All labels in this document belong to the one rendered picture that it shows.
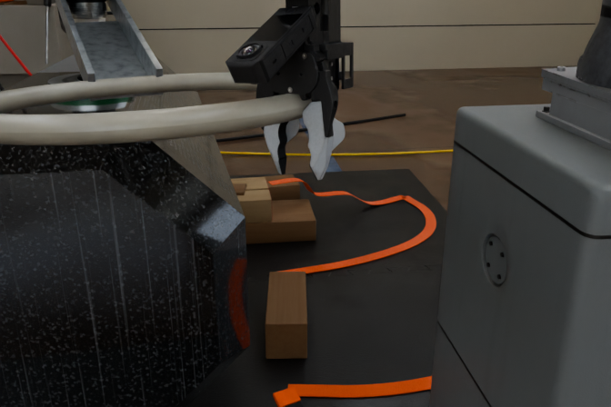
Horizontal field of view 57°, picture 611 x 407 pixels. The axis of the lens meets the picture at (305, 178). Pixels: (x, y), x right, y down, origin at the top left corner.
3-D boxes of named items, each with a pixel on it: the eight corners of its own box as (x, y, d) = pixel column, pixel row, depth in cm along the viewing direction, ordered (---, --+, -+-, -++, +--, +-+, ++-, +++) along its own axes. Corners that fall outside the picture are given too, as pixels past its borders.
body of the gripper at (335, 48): (355, 93, 67) (355, -15, 64) (316, 103, 60) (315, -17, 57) (301, 90, 71) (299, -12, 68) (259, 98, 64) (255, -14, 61)
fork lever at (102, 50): (32, -21, 142) (29, -42, 139) (112, -22, 150) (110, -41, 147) (66, 104, 92) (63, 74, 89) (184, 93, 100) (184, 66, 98)
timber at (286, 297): (307, 359, 163) (307, 323, 159) (265, 359, 163) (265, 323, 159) (305, 302, 192) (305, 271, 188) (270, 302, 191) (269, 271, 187)
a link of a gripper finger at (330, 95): (345, 134, 62) (331, 53, 60) (338, 136, 61) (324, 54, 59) (309, 138, 65) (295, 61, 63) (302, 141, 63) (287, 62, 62)
